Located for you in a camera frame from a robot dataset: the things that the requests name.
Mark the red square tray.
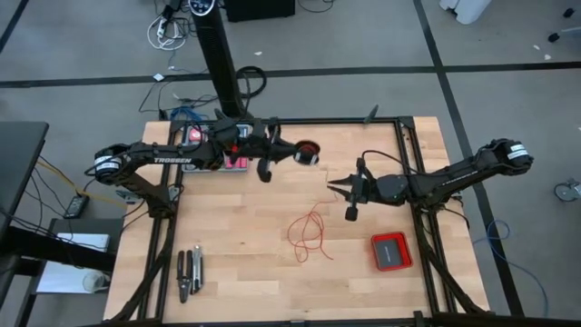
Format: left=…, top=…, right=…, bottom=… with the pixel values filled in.
left=370, top=232, right=414, bottom=273

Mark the office chair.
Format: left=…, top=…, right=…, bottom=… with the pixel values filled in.
left=547, top=6, right=581, bottom=45

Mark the black wire stripper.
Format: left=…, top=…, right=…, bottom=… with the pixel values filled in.
left=176, top=249, right=194, bottom=304

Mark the black floor box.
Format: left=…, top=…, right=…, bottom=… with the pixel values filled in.
left=224, top=0, right=296, bottom=23

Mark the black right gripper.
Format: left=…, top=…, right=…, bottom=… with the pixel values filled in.
left=326, top=157, right=373, bottom=223

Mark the clear plastic cup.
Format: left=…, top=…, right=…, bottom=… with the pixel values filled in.
left=82, top=270, right=112, bottom=293

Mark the dark grey rectangular block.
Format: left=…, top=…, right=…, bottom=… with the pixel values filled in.
left=375, top=238, right=405, bottom=268

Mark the grey tool kit case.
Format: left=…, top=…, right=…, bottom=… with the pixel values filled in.
left=180, top=124, right=252, bottom=173

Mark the grey caster wheel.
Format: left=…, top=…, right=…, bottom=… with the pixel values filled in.
left=553, top=178, right=581, bottom=203

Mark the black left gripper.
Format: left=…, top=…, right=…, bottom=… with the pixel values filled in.
left=247, top=116, right=302, bottom=183

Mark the long blue cable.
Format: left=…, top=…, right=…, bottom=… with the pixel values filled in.
left=471, top=220, right=550, bottom=318

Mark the black power adapter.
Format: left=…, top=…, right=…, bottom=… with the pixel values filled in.
left=63, top=193, right=90, bottom=220

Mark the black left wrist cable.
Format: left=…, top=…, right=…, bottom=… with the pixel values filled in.
left=242, top=74, right=255, bottom=124

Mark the black desk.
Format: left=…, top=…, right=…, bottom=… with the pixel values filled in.
left=0, top=120, right=118, bottom=327

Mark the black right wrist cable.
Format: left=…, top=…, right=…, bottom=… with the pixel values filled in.
left=360, top=149, right=419, bottom=176

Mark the thin red wire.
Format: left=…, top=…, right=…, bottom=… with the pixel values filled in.
left=286, top=143, right=340, bottom=263

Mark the tangled blue cable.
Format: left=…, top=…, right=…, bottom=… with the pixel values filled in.
left=170, top=104, right=210, bottom=122

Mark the black coiled cable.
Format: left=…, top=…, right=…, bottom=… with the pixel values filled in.
left=235, top=65, right=268, bottom=100

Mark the black wire spool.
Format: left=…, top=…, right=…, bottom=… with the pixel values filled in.
left=292, top=140, right=321, bottom=167

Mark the black tower fan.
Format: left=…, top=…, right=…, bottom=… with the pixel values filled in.
left=187, top=0, right=256, bottom=122

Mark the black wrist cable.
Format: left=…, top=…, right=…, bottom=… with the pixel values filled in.
left=360, top=149, right=419, bottom=176
left=242, top=74, right=255, bottom=124

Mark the yellow cable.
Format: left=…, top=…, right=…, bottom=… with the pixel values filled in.
left=35, top=158, right=131, bottom=208

